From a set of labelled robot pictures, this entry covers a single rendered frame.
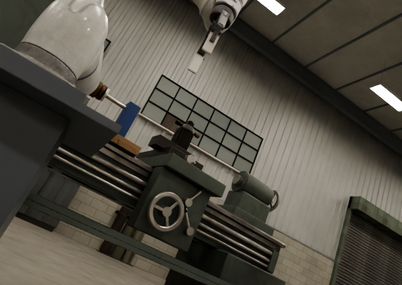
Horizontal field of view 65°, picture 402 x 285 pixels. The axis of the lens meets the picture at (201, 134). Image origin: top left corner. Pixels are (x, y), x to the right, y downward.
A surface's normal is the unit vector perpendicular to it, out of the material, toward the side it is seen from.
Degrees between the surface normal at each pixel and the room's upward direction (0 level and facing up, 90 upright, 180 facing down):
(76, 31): 88
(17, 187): 90
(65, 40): 92
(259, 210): 90
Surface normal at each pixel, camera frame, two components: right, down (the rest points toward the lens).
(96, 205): 0.41, -0.19
